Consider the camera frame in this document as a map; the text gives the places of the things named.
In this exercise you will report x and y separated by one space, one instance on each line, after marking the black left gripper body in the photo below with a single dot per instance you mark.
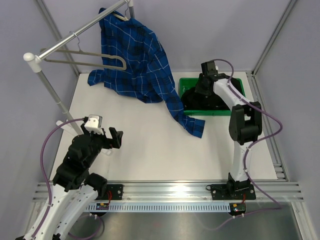
99 141

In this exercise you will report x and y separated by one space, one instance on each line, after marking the black button shirt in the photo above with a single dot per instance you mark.
201 96

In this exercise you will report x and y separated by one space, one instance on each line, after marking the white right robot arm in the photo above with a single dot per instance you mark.
245 126

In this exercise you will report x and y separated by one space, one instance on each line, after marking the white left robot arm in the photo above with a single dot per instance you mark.
74 187

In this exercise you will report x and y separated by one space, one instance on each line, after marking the blue plaid shirt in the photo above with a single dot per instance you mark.
147 76

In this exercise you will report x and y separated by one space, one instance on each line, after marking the wooden hanger of blue shirt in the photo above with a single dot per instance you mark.
125 17

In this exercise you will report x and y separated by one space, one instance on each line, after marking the green plastic tray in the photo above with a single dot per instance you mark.
185 84

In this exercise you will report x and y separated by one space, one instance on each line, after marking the silver clothes rack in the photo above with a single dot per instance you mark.
34 61

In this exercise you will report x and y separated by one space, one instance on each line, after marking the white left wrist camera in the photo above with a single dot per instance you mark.
93 124

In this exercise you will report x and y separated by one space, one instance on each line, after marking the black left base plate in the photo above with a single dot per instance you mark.
114 191

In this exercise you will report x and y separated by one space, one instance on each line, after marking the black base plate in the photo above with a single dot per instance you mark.
220 192
114 191

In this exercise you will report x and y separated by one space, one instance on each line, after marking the aluminium mounting rail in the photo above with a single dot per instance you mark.
198 191

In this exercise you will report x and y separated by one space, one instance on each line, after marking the white slotted cable duct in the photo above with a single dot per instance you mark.
162 207

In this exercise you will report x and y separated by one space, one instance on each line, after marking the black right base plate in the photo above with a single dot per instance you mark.
220 192

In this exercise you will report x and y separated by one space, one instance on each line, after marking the aluminium frame post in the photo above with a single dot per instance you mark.
280 24

